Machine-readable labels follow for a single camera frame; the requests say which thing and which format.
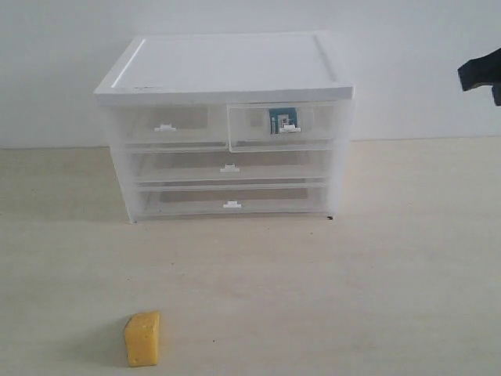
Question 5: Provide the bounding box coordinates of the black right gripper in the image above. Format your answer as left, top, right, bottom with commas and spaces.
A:
457, 49, 500, 92

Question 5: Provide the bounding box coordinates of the white bottle blue label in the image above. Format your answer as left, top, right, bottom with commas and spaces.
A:
269, 107, 297, 135

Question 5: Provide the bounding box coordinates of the clear drawer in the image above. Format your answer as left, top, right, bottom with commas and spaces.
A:
135, 179, 333, 218
119, 106, 228, 147
228, 102, 341, 152
132, 150, 332, 184

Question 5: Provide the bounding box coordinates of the yellow cheese wedge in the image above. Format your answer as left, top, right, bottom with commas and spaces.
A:
124, 311, 160, 367

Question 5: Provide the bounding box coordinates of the white plastic drawer cabinet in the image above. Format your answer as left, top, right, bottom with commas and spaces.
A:
94, 31, 355, 222

